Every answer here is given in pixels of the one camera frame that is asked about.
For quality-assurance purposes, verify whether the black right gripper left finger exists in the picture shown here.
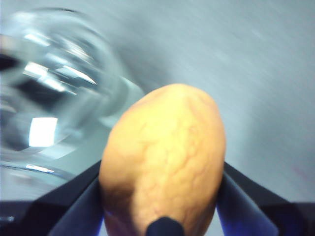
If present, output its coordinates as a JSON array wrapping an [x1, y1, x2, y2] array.
[[0, 159, 104, 236]]

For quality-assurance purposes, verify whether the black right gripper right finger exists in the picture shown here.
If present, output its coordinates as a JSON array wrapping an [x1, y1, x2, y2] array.
[[216, 161, 315, 236]]

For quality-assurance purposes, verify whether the brown potato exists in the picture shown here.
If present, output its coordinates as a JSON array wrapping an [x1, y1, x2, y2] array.
[[99, 83, 226, 236]]

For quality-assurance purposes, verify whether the pale green electric cooking pot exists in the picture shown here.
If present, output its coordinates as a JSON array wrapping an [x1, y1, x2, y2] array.
[[0, 7, 146, 195]]

